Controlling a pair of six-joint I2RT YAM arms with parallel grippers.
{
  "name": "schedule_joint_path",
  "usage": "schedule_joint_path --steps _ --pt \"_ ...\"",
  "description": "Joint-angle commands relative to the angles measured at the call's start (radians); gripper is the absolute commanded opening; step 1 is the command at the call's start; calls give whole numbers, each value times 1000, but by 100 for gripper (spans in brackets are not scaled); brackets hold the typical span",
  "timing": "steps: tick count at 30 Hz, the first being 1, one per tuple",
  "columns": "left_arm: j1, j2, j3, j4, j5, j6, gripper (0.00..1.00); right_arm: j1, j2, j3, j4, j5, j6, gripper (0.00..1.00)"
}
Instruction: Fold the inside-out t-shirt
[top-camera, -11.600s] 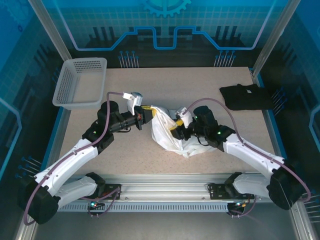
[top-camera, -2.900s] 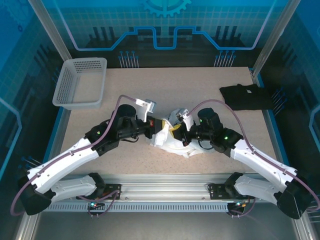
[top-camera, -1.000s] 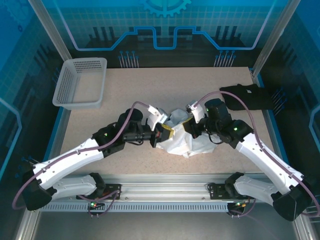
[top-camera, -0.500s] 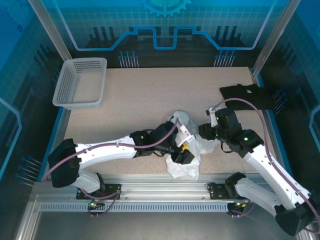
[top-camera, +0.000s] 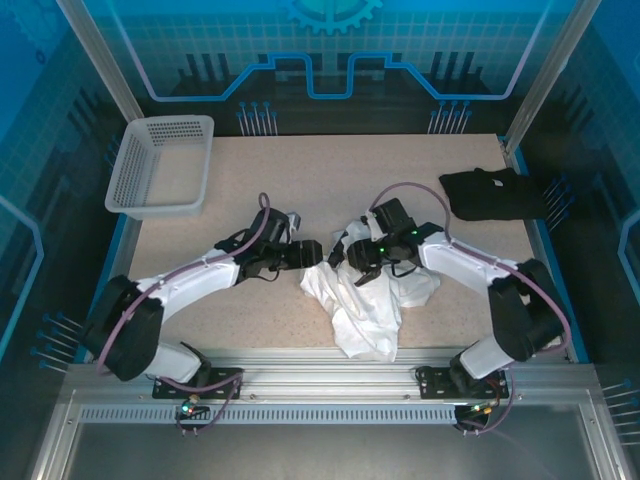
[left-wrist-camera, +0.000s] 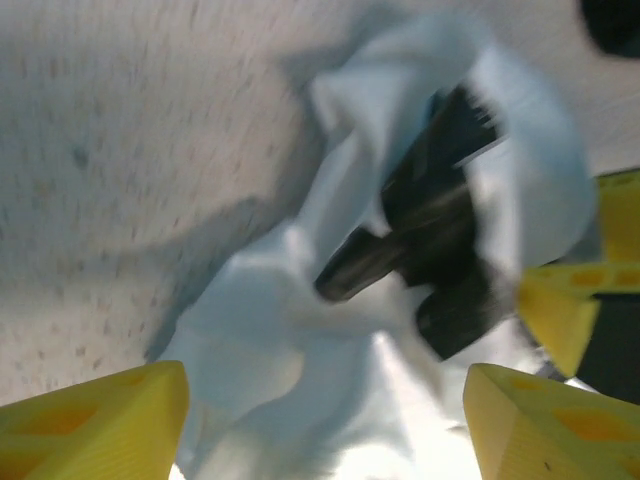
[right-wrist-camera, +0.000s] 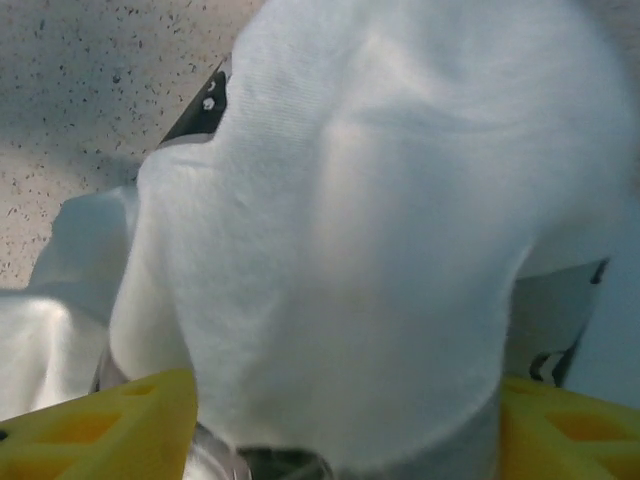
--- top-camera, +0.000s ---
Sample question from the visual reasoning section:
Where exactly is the white t-shirt with black print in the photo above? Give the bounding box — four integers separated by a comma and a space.
299, 219, 442, 362

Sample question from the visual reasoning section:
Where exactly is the black folded t-shirt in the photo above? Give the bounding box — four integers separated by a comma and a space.
438, 168, 549, 222

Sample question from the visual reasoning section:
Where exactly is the small LED connector board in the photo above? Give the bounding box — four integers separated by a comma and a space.
455, 401, 494, 426
173, 394, 210, 420

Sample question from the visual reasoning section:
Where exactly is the white perforated plastic basket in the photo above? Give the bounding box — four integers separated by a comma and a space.
103, 114, 216, 221

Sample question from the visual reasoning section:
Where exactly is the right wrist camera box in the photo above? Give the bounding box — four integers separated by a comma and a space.
358, 208, 382, 242

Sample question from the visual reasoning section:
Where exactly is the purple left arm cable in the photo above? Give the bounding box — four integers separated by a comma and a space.
95, 192, 274, 436

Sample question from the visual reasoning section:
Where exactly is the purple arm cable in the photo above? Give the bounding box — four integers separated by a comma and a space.
369, 183, 572, 435
95, 192, 274, 436

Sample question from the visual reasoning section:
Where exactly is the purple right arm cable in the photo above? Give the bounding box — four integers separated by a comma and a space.
369, 183, 572, 435

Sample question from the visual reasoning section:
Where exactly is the aluminium rail beam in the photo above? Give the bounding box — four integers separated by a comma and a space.
64, 347, 599, 404

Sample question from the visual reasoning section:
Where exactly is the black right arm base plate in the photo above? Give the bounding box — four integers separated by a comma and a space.
415, 367, 510, 400

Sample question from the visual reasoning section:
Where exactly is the slotted grey cable duct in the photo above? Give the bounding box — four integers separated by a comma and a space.
79, 405, 459, 426

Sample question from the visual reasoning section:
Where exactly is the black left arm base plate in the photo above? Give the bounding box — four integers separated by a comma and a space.
152, 367, 245, 400

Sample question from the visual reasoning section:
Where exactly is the aluminium lower frame panel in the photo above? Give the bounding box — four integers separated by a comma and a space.
27, 389, 629, 480

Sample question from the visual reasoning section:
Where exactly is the aluminium frame post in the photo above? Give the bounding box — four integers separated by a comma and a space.
53, 0, 145, 121
501, 0, 604, 157

